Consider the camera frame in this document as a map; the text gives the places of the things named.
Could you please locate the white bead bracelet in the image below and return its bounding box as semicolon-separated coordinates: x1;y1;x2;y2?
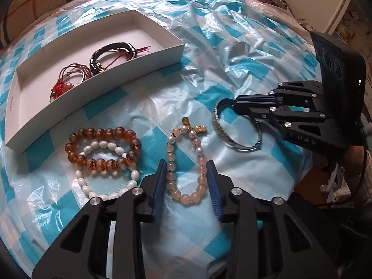
74;140;141;201

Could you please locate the silver cuff bangle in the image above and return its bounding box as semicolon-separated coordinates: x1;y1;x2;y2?
212;98;262;152

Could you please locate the amber bead bracelet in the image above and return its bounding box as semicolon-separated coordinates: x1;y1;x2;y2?
64;126;143;173

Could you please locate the pink and pearl bead bracelet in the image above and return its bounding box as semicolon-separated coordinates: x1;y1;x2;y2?
164;116;209;206

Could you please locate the black leather cord bracelet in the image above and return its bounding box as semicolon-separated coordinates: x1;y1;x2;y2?
89;41;138;76

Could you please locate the red string bracelet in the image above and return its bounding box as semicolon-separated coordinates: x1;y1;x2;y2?
49;45;152;103

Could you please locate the person's right hand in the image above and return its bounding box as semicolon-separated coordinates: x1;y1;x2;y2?
334;146;371;207

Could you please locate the blue checkered plastic sheet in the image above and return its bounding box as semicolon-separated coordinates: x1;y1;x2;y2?
1;0;320;278

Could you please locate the white shallow cardboard box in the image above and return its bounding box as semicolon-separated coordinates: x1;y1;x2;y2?
4;10;184;153

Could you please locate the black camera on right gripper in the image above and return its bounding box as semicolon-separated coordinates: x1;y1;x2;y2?
310;32;366;139

